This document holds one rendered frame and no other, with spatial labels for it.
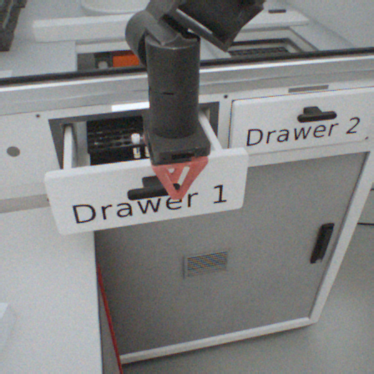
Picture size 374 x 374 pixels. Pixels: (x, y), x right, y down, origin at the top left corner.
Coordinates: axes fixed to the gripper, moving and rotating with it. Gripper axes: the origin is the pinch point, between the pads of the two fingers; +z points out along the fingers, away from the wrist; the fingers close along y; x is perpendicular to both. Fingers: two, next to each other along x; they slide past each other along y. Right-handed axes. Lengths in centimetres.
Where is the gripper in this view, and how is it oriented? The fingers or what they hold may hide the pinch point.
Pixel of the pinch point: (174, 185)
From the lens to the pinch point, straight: 52.5
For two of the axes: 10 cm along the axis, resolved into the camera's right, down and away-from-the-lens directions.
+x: -9.8, 1.3, -1.7
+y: -2.2, -6.1, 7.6
